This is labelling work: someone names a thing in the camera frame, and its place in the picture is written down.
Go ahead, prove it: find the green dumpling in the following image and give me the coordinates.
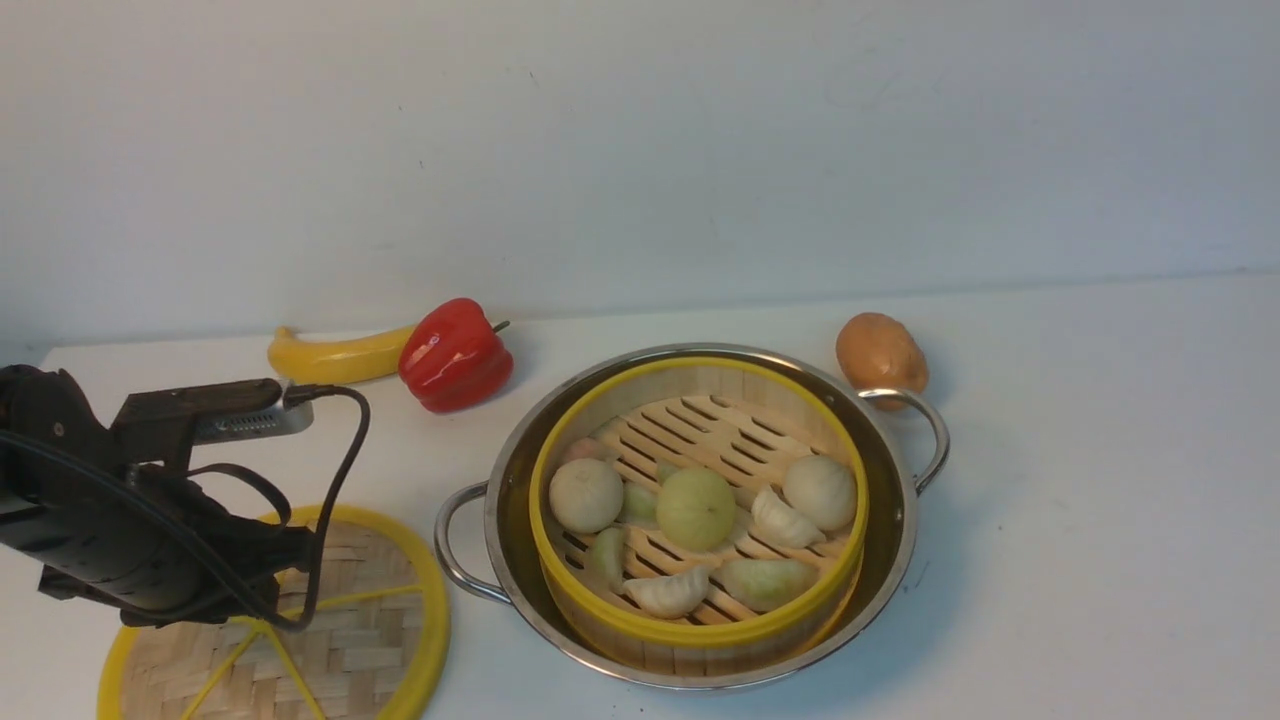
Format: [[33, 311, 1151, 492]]
[[617, 482, 658, 527], [585, 527, 627, 594], [712, 559, 819, 614]]

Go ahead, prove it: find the brown potato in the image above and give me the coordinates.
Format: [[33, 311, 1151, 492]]
[[835, 313, 931, 393]]

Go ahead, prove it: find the bamboo steamer basket yellow rim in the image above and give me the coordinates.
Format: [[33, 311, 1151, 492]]
[[527, 351, 870, 676]]

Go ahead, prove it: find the white dumpling front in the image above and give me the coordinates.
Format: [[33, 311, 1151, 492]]
[[622, 565, 710, 620]]

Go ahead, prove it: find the green round bun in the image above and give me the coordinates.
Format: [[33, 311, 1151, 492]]
[[655, 468, 739, 552]]

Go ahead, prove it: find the black camera cable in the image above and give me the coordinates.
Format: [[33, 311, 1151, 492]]
[[0, 386, 372, 633]]

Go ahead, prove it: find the green dumpling left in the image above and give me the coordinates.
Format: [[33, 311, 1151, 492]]
[[585, 527, 627, 594]]

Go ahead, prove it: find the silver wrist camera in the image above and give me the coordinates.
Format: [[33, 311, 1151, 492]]
[[111, 378, 315, 447]]

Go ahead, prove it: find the white dumpling right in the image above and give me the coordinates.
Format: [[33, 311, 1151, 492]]
[[750, 486, 827, 550]]

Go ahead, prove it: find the white round bun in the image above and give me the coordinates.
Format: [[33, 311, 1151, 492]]
[[548, 457, 625, 534], [782, 455, 858, 532]]

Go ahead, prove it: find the white round bun left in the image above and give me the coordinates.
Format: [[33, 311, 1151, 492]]
[[548, 457, 625, 534]]

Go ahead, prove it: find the red bell pepper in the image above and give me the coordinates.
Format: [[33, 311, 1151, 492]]
[[398, 299, 515, 414]]

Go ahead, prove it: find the white round bun right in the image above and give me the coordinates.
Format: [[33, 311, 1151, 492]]
[[782, 455, 858, 532]]

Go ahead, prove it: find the stainless steel pot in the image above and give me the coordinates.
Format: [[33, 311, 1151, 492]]
[[434, 345, 951, 692]]

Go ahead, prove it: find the woven bamboo steamer lid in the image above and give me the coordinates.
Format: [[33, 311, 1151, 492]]
[[96, 506, 451, 719]]

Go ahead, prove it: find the green dumpling front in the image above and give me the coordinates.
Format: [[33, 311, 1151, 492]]
[[712, 559, 819, 614]]

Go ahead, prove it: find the white dumpling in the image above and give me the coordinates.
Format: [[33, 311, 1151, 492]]
[[622, 565, 710, 620], [750, 486, 827, 550]]

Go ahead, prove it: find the yellow banana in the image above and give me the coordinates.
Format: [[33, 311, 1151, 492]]
[[266, 325, 413, 386]]

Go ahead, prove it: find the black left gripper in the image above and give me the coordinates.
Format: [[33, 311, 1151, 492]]
[[1, 365, 314, 626]]

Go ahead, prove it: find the green dumpling middle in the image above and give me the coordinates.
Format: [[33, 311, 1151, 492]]
[[617, 482, 658, 527]]

